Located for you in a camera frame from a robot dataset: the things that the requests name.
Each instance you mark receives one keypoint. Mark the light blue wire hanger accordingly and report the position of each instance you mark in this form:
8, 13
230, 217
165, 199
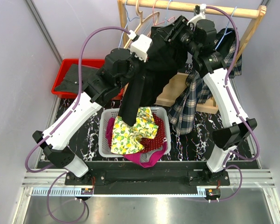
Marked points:
124, 20

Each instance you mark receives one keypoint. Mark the lemon print skirt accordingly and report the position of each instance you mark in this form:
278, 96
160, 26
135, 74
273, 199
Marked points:
126, 139

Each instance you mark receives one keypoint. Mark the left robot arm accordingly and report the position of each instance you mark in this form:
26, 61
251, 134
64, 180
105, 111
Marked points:
121, 67

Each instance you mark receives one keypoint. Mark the red plastic bin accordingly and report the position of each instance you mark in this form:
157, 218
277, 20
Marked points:
96, 63

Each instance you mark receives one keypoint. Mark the blue hanger of plaid skirt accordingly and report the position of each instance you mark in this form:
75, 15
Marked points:
225, 31

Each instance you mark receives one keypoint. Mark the black skirt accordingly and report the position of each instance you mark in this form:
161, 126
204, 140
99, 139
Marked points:
164, 60

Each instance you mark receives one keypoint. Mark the white plastic basket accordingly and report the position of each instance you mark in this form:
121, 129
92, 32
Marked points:
103, 147

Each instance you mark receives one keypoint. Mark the plaid skirt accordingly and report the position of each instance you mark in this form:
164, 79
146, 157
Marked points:
181, 114

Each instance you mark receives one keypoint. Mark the red polka dot skirt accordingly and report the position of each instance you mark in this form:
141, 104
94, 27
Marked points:
157, 141

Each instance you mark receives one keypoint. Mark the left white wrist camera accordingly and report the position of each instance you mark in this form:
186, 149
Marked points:
140, 45

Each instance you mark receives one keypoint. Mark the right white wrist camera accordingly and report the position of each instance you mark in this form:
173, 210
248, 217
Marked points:
199, 12

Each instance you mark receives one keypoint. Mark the wooden hanger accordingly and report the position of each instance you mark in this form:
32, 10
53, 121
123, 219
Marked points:
139, 15

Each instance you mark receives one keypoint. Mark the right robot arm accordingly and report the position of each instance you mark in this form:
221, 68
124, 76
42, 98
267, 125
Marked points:
199, 42

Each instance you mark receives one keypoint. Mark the blue hanger of black skirt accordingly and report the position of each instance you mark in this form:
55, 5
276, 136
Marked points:
168, 9

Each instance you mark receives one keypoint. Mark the wooden clothes rack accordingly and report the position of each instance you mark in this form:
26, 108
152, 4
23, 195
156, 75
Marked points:
176, 85

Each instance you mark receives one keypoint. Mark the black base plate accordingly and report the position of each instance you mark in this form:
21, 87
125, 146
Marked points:
144, 183

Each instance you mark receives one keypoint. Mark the dark grey garment in bin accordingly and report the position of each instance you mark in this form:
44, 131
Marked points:
70, 81

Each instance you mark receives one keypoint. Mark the pink wire hanger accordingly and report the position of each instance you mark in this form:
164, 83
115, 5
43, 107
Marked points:
156, 15

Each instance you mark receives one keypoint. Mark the magenta skirt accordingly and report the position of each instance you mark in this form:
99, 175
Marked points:
145, 160

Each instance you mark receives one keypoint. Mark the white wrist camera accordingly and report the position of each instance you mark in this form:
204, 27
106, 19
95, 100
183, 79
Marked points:
199, 12
140, 45

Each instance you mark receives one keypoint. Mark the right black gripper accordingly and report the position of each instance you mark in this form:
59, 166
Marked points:
180, 24

